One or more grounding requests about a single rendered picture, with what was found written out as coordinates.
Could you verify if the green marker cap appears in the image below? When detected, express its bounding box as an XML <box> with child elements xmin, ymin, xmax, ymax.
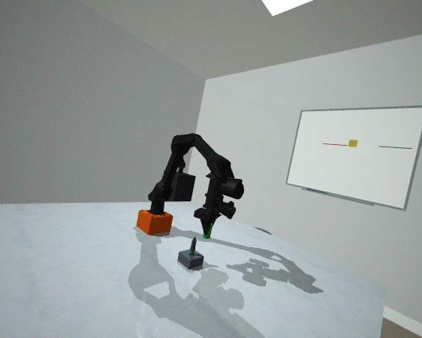
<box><xmin>203</xmin><ymin>223</ymin><xmax>213</xmax><ymax>239</ymax></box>

